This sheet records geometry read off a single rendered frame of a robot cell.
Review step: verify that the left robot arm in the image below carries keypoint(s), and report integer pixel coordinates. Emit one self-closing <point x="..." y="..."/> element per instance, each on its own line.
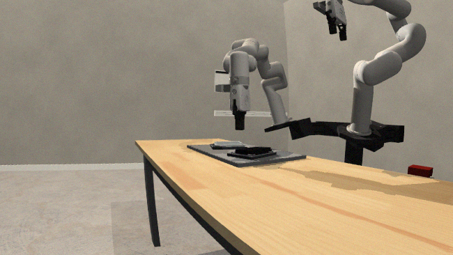
<point x="386" y="63"/>

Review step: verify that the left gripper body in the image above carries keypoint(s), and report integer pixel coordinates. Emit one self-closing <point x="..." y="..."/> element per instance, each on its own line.
<point x="337" y="10"/>

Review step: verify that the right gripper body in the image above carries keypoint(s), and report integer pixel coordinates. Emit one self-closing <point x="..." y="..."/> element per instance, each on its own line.
<point x="240" y="92"/>

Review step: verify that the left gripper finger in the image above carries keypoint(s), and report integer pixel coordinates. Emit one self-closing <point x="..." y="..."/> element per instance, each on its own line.
<point x="342" y="33"/>
<point x="331" y="22"/>

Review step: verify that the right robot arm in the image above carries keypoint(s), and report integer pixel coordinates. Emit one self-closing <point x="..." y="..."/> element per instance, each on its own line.
<point x="242" y="59"/>

